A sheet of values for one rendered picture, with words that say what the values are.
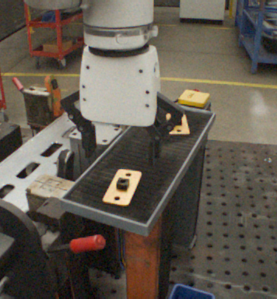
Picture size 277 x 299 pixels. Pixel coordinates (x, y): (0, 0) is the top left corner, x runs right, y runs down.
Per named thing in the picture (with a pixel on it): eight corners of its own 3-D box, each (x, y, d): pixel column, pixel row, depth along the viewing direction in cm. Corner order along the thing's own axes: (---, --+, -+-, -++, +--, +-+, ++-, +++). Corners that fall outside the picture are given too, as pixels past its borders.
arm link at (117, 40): (163, 16, 46) (162, 38, 48) (97, 13, 48) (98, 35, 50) (148, 30, 39) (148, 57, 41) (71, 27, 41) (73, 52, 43)
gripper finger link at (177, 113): (187, 89, 47) (182, 128, 50) (127, 80, 48) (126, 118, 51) (186, 93, 46) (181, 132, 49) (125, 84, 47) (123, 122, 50)
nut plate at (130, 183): (118, 170, 61) (118, 163, 60) (142, 174, 60) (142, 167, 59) (102, 202, 54) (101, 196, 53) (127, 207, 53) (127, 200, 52)
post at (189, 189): (173, 229, 114) (183, 95, 91) (198, 235, 112) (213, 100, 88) (165, 245, 108) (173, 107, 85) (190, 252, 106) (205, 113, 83)
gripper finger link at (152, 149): (177, 115, 50) (174, 158, 54) (153, 113, 51) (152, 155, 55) (173, 126, 48) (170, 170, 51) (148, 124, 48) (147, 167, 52)
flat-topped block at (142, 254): (141, 288, 95) (142, 138, 71) (170, 297, 92) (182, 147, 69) (124, 317, 87) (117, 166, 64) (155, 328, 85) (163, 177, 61)
